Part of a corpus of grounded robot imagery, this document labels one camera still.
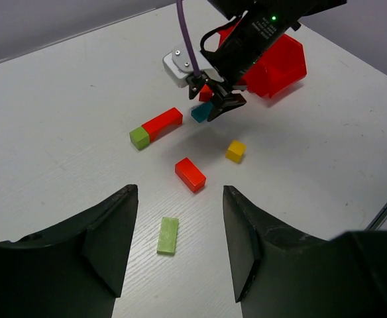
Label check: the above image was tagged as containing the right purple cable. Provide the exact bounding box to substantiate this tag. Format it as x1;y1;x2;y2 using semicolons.
175;0;201;78

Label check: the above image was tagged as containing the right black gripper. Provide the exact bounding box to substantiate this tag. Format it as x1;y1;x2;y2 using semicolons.
188;9;302;123

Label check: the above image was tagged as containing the light green flat block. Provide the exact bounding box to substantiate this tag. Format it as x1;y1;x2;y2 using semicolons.
156;217;179;255

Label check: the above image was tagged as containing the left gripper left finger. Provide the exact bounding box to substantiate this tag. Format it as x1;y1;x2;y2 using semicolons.
14;184;138;317

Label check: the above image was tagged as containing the green cube wood block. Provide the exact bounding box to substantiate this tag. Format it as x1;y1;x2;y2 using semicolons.
129;127;150;150

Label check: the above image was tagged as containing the small red cube block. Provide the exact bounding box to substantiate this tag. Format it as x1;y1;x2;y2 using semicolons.
199;84;213;103

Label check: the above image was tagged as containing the yellow cube wood block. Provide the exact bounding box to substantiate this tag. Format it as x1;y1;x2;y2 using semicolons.
225;140;246;164

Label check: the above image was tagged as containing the red rectangular wood block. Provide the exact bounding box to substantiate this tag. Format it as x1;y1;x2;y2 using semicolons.
175;158;207;193

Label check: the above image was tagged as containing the red arch wood block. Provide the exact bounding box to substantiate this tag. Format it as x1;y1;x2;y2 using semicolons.
141;107;183;142

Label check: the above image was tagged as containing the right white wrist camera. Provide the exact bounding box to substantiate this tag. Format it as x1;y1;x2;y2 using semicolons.
162;43;223;88

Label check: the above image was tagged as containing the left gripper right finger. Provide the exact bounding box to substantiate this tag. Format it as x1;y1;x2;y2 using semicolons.
223;185;333;317

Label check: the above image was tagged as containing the red plastic bin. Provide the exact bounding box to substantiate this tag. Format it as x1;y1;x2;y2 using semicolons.
218;23;308;99

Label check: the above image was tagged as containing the teal long wood block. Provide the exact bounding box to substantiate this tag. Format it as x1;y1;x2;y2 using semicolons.
191;101;213;123

